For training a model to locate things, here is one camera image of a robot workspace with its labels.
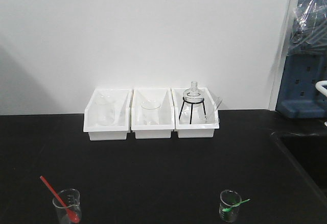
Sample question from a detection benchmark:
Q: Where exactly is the green plastic spoon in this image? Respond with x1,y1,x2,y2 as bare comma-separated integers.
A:
222,198,251,212

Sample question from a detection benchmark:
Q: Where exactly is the left small glass beaker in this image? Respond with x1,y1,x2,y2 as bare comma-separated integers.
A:
53,188,82,224

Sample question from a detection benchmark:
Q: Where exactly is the red plastic spoon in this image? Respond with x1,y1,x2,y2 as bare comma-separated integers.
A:
40,176,80,223

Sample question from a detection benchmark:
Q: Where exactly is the glass flask on tripod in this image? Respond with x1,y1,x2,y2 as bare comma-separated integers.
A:
183,81,204,104

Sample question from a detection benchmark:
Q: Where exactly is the blue pegboard drying rack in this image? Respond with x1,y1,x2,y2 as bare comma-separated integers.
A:
276,55,326,119

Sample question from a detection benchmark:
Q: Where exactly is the left white storage bin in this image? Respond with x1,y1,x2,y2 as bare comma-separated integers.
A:
83,88,132,141

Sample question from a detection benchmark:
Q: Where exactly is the glass beaker in bin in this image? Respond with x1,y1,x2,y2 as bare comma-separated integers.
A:
96,94,115,126
141,100,161,126

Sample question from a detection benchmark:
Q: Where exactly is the right white storage bin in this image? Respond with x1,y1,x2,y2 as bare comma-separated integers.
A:
171,87,220,138

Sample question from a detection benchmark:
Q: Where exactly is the white storage bin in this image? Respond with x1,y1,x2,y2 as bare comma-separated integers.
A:
83,88,132,141
131,88,175,139
171,87,220,138

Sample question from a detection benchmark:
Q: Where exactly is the black lab sink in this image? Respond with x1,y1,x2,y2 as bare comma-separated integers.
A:
270,132,326,206

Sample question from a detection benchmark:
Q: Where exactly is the glass beaker in middle bin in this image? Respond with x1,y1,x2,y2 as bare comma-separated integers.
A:
141,100,161,126

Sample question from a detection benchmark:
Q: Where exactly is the right small glass beaker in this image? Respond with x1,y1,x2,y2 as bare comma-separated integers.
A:
219,189,242,223

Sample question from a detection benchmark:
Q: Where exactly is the glass beaker in left bin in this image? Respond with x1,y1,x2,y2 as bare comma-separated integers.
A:
96,94,115,126

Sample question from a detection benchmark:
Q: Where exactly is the middle white storage bin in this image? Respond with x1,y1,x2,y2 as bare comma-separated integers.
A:
131,88,175,139

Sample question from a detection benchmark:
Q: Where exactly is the small glass beaker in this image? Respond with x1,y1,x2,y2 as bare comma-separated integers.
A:
219,189,242,223
53,188,82,224

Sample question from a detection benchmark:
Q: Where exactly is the small glass funnel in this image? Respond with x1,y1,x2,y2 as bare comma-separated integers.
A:
204,96,223,123

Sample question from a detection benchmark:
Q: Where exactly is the black wire tripod stand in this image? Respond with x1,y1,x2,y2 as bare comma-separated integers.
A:
178,97,206,125

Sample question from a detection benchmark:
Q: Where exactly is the clear plastic bag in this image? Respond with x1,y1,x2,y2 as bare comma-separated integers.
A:
288,0,326,56

